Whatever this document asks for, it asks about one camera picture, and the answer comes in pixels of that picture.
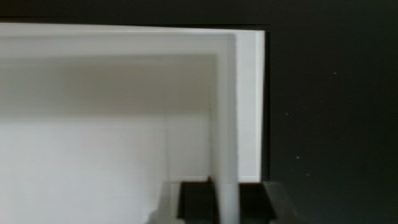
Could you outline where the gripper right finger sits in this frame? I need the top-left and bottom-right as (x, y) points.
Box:
(238, 183), (275, 224)

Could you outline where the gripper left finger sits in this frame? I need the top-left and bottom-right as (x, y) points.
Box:
(175, 179), (220, 224)

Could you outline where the white drawer cabinet frame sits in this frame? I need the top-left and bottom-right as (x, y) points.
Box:
(0, 23), (264, 224)

